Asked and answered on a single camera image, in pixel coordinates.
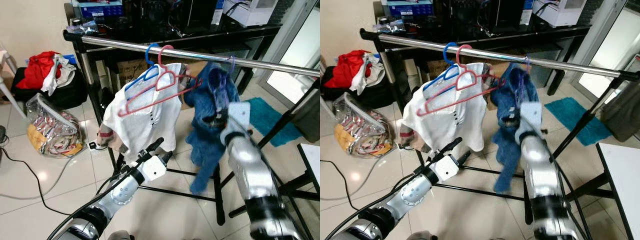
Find clear plastic bag with clothes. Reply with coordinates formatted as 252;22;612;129
332;92;393;158
26;94;83;158

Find black laundry bag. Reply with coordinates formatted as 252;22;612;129
11;67;88;111
322;67;396;111

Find chrome and black clothes rack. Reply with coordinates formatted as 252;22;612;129
359;29;640;226
63;29;321;226

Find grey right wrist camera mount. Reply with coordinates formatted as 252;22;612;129
220;101;251;146
515;101;543;146

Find red clothes pile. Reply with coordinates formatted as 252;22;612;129
337;50;372;88
16;51;61;90

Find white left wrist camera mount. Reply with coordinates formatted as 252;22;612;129
434;154;460;182
141;154;167;182

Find blue denim garment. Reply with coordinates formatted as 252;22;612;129
487;62;541;193
184;62;241;196

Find white plastic chair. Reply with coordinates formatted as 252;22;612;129
0;42;26;118

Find teal floor mat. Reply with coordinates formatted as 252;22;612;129
247;97;303;147
544;97;613;147

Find black computer equipment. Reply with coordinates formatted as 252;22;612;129
432;0;526;31
125;0;218;31

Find white cloth on pile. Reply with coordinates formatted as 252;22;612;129
41;55;76;96
350;54;386;96

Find blue plastic hanger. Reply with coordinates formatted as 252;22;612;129
123;43;175;101
422;42;475;101

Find glass sliding door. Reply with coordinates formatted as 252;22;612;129
260;0;321;108
572;0;640;101

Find black desk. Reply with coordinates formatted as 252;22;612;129
65;0;311;96
372;0;593;96

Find white buttoned shirt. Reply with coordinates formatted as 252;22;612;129
102;62;183;161
401;62;487;153

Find small cardboard box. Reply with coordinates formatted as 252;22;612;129
117;59;151;86
425;59;451;78

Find grey floor cable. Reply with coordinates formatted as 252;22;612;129
0;142;98;201

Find white box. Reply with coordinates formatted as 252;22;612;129
532;0;588;27
222;0;278;27

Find purple plastic hanger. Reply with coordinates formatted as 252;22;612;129
515;55;532;108
207;55;236;108

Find pink plastic hanger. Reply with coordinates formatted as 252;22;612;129
118;45;201;117
416;45;501;117

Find black floor cable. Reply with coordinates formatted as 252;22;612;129
320;159;381;212
0;160;71;217

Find blue box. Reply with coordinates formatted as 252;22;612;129
382;0;435;20
72;0;125;20

